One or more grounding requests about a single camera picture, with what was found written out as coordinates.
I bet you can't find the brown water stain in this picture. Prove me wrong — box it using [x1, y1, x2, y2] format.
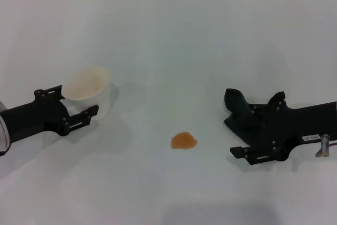
[170, 131, 199, 150]

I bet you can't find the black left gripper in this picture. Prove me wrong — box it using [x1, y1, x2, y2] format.
[0, 85, 101, 144]

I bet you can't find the thin cable with plug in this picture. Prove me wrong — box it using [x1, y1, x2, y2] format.
[315, 133, 337, 158]

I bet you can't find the dark blue rag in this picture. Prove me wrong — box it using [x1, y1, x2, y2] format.
[223, 87, 274, 147]

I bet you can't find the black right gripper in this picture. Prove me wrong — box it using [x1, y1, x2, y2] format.
[230, 91, 337, 167]

